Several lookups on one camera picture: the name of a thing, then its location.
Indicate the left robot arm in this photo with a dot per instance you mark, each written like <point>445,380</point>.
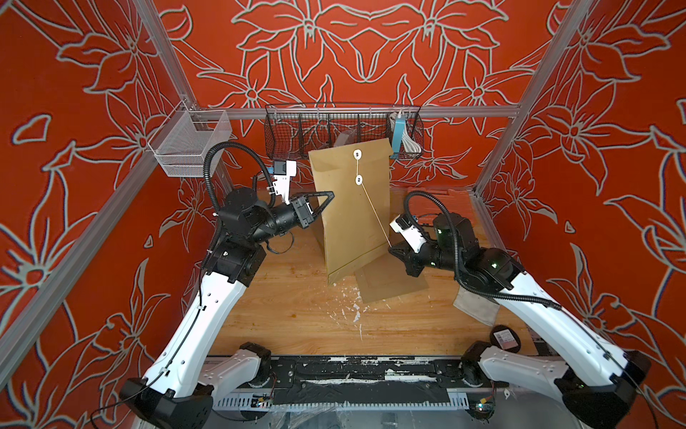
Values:
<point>176,392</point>

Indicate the kraft file bag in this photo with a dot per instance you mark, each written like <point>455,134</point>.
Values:
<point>386,278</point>
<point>356,223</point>

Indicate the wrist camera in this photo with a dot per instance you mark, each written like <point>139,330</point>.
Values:
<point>283,172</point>
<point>413,237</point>

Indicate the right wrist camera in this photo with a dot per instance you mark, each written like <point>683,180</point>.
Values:
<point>413,237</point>

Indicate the white grey work glove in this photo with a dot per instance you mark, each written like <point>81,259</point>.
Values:
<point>479,308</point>

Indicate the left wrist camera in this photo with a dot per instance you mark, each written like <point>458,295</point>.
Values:
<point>283,172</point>

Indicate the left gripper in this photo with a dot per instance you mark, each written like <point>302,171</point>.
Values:
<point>303,209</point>

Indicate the white mesh basket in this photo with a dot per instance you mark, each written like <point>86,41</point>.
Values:
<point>181,146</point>

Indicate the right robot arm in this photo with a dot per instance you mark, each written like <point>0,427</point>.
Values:
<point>595,380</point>

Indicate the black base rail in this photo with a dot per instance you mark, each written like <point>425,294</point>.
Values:
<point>367,380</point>

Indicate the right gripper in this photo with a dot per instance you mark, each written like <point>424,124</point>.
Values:
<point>403,252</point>

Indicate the red plastic tool case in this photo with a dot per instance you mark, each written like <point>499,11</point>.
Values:
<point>457,202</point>

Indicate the black wire basket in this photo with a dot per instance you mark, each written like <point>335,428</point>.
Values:
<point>292,131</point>

